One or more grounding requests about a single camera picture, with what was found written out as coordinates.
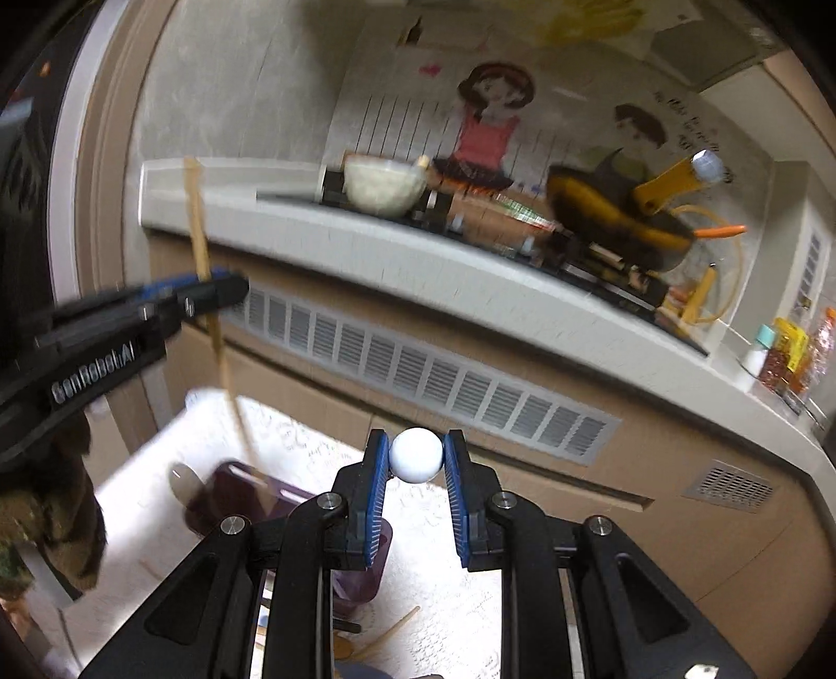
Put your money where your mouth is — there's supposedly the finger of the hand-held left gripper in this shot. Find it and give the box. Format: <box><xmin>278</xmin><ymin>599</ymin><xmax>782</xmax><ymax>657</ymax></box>
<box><xmin>55</xmin><ymin>269</ymin><xmax>227</xmax><ymax>325</ymax></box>
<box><xmin>36</xmin><ymin>273</ymin><xmax>251</xmax><ymax>355</ymax></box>

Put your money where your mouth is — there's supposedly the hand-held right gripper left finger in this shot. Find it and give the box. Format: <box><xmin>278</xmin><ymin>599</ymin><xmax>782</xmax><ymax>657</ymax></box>
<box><xmin>82</xmin><ymin>427</ymin><xmax>396</xmax><ymax>679</ymax></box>

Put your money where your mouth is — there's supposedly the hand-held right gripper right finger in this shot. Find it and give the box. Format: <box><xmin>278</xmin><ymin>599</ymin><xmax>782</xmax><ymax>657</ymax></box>
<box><xmin>443</xmin><ymin>427</ymin><xmax>762</xmax><ymax>679</ymax></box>

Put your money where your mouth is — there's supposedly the white spoon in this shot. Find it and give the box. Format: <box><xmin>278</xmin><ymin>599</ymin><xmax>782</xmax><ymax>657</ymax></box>
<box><xmin>389</xmin><ymin>427</ymin><xmax>445</xmax><ymax>485</ymax></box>

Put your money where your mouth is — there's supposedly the wooden chopstick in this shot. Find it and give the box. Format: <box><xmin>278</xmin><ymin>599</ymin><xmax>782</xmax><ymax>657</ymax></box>
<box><xmin>353</xmin><ymin>605</ymin><xmax>421</xmax><ymax>662</ymax></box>
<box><xmin>183</xmin><ymin>155</ymin><xmax>261</xmax><ymax>466</ymax></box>

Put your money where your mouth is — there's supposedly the metal spoon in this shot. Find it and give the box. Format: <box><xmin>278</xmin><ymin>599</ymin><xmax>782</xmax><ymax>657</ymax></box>
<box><xmin>168</xmin><ymin>461</ymin><xmax>206</xmax><ymax>511</ymax></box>

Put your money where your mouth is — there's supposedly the purple utensil holder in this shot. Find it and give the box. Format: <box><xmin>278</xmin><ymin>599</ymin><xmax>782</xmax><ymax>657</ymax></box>
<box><xmin>184</xmin><ymin>459</ymin><xmax>396</xmax><ymax>618</ymax></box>

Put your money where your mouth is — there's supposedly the white lace tablecloth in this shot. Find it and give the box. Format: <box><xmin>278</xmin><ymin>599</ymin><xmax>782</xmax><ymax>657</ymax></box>
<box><xmin>62</xmin><ymin>388</ymin><xmax>524</xmax><ymax>679</ymax></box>

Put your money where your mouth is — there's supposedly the long grey vent grille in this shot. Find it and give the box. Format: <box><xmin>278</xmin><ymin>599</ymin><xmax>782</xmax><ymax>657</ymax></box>
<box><xmin>220</xmin><ymin>279</ymin><xmax>623</xmax><ymax>469</ymax></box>

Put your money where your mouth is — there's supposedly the grey kitchen counter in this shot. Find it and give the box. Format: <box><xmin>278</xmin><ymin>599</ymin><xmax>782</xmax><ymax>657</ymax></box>
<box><xmin>139</xmin><ymin>158</ymin><xmax>836</xmax><ymax>497</ymax></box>

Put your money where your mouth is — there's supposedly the white bowl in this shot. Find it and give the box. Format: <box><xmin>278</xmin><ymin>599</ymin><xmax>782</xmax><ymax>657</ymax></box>
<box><xmin>342</xmin><ymin>153</ymin><xmax>427</xmax><ymax>220</ymax></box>

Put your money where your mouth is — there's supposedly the black gas stove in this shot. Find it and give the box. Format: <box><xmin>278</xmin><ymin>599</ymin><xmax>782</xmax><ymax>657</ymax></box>
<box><xmin>319</xmin><ymin>166</ymin><xmax>712</xmax><ymax>357</ymax></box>

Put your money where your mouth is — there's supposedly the small grey vent grille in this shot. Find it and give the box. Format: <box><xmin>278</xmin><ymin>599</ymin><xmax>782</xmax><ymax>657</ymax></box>
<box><xmin>682</xmin><ymin>458</ymin><xmax>775</xmax><ymax>505</ymax></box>

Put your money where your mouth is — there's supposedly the white bottle teal cap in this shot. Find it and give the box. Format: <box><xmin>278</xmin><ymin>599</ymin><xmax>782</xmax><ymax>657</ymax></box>
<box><xmin>740</xmin><ymin>324</ymin><xmax>778</xmax><ymax>388</ymax></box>

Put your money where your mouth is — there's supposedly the orange seasoning bottle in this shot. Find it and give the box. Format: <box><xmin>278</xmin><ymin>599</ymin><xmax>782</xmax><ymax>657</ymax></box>
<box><xmin>800</xmin><ymin>307</ymin><xmax>836</xmax><ymax>406</ymax></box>

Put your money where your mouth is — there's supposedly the black pan yellow handle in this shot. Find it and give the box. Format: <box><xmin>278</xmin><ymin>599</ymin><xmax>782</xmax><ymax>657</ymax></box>
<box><xmin>544</xmin><ymin>149</ymin><xmax>725</xmax><ymax>276</ymax></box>

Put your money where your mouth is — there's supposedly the cartoon wall poster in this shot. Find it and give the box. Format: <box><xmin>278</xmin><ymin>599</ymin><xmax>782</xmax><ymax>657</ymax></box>
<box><xmin>323</xmin><ymin>0</ymin><xmax>773</xmax><ymax>282</ymax></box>

